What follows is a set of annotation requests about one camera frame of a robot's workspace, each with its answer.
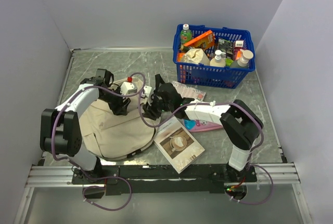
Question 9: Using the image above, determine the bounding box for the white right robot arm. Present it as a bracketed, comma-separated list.
[138, 83, 264, 181]

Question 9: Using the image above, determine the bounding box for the beige canvas backpack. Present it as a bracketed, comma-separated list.
[79, 95, 161, 161]

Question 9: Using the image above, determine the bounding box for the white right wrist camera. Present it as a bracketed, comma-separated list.
[141, 86, 153, 104]

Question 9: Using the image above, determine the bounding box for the aluminium frame rail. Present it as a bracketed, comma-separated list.
[25, 163, 300, 188]

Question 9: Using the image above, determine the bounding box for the blue plastic basket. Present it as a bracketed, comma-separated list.
[173, 24, 255, 89]

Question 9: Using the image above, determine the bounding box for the cream pump bottle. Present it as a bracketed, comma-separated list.
[210, 49, 226, 68]

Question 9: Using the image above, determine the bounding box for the coffee cover book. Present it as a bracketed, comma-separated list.
[154, 117, 205, 174]

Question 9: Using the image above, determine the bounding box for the pink blue pencil case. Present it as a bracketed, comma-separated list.
[183, 120, 223, 133]

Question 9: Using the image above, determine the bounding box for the dark snack packet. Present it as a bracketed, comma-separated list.
[216, 38, 234, 60]

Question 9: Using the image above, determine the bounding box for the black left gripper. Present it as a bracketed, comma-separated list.
[100, 85, 131, 115]

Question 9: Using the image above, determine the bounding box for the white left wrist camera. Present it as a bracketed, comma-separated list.
[120, 77, 138, 95]

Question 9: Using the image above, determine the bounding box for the grey pump bottle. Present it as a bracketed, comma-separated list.
[229, 49, 254, 69]

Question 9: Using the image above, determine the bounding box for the orange snack box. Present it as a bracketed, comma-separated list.
[179, 30, 215, 51]

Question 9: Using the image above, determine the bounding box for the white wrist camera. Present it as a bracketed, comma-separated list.
[120, 77, 138, 95]
[141, 86, 153, 104]

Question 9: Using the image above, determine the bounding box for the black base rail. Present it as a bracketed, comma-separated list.
[72, 164, 257, 196]

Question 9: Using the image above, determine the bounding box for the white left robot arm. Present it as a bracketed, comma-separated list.
[40, 69, 130, 183]

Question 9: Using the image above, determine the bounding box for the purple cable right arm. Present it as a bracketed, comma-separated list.
[137, 88, 265, 157]

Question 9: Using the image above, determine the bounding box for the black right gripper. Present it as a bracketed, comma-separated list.
[143, 94, 173, 121]

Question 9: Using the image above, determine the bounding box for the green tea bottle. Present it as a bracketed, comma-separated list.
[180, 24, 193, 45]

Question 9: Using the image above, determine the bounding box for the beige crumpled paper bag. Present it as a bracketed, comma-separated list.
[180, 48, 210, 65]

